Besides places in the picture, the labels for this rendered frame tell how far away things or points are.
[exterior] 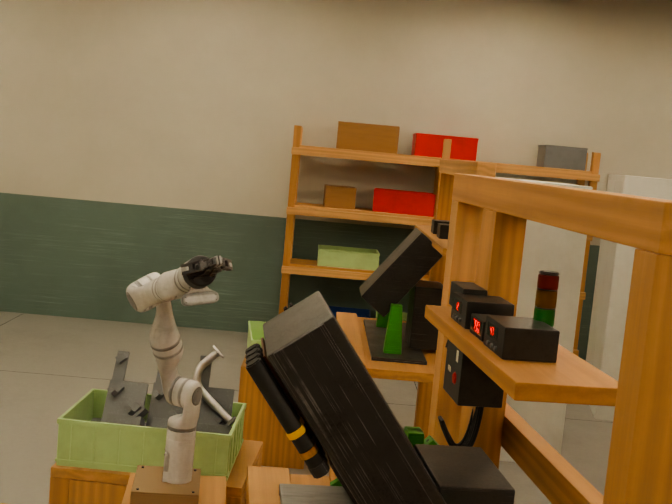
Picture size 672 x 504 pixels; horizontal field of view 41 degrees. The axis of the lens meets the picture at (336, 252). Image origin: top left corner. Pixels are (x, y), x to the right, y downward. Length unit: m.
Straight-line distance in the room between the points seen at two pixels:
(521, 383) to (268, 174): 7.68
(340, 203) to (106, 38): 2.95
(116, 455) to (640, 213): 2.19
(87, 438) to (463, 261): 1.45
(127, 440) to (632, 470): 2.04
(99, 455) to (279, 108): 6.51
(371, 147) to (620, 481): 7.36
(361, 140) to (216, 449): 5.98
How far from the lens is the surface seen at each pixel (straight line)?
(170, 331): 2.70
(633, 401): 1.68
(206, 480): 3.13
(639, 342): 1.67
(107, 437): 3.33
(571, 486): 2.18
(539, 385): 1.92
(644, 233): 1.68
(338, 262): 8.92
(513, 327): 2.09
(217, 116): 9.48
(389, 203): 8.91
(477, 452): 2.40
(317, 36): 9.48
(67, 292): 9.91
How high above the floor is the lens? 1.97
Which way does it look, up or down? 6 degrees down
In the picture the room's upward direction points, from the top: 5 degrees clockwise
